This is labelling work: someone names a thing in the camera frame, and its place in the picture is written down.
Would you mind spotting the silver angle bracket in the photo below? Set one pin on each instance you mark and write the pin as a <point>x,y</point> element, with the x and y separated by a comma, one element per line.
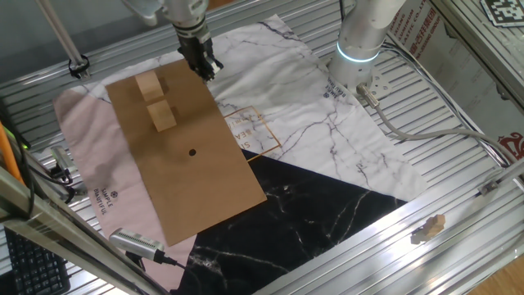
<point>488,187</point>

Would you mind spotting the small wooden piece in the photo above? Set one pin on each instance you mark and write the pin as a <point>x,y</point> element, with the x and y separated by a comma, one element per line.
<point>433,226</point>

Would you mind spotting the light wooden cube block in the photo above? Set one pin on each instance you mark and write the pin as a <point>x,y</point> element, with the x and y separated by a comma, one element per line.
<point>149,86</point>
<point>161,116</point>

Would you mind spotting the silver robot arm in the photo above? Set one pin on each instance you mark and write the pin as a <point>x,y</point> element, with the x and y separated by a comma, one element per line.
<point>360,33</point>

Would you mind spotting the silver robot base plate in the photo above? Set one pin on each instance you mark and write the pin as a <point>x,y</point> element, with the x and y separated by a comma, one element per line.
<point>378,84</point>

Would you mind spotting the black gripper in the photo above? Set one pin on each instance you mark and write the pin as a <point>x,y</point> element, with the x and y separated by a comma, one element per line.
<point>196,49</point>

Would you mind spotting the silver depth camera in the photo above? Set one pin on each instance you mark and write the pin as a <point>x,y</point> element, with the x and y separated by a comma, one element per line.
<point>135,243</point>
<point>62,159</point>

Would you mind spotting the black white marker tag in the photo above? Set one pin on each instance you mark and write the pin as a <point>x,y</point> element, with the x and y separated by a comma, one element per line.
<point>505,11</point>

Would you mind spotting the black pole clamp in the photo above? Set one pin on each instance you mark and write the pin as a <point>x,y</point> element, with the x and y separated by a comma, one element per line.
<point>78,65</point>

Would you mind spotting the black keyboard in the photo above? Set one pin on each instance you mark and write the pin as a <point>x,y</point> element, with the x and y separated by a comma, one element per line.
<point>37,266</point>

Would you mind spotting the marble pattern cloth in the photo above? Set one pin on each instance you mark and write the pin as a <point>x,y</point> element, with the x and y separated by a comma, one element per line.
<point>307,123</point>

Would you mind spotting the silver metal pole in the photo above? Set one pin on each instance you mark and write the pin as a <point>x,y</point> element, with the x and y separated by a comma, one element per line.
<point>61,37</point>

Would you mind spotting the white panel with red print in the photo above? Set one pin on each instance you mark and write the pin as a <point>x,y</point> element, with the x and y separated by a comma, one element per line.
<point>450,82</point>

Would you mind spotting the brown cardboard sheet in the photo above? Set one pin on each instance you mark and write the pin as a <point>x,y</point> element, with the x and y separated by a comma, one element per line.
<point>184,196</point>

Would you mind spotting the aluminium frame beam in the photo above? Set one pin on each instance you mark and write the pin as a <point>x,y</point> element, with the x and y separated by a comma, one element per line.
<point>49,223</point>
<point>475,41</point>

